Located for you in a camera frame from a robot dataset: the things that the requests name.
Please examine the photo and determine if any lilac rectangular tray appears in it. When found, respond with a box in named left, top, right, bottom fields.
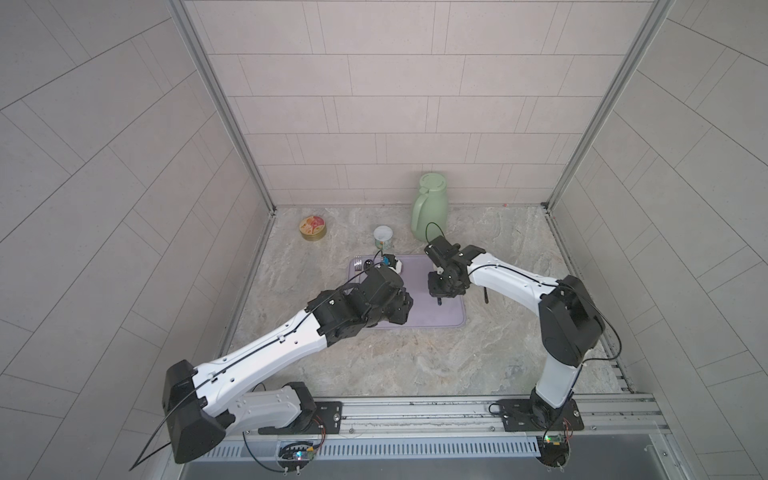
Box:
left=376, top=254, right=466, bottom=330

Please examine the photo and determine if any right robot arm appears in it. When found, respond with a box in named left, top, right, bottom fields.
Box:
left=425, top=236, right=605, bottom=428

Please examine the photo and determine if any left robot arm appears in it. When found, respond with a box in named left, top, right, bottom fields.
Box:
left=162, top=264, right=413, bottom=464

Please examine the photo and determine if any green thermos jug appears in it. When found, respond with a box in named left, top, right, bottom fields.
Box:
left=411, top=172, right=449, bottom=241

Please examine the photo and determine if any small white lidded cup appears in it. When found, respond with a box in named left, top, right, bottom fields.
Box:
left=373, top=225, right=394, bottom=251

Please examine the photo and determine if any round gold candy tin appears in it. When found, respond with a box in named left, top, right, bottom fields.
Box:
left=298, top=215, right=327, bottom=241

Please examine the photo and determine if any left controller board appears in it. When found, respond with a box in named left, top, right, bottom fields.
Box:
left=278, top=441, right=320, bottom=463

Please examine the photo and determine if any controller board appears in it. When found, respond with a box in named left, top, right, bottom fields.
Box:
left=536, top=434, right=571, bottom=469
left=278, top=441, right=320, bottom=463

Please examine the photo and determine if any right controller board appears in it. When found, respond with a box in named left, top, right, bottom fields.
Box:
left=536, top=434, right=571, bottom=469

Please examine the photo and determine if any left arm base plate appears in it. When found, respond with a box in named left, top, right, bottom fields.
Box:
left=257, top=401, right=344, bottom=436

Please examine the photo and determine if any aluminium mounting rail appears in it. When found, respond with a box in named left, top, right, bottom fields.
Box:
left=315, top=393, right=671, bottom=442

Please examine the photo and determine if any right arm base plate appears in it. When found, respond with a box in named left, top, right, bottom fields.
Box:
left=488, top=398, right=584, bottom=432

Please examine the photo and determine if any black left base cable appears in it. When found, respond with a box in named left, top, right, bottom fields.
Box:
left=241, top=431, right=289, bottom=475

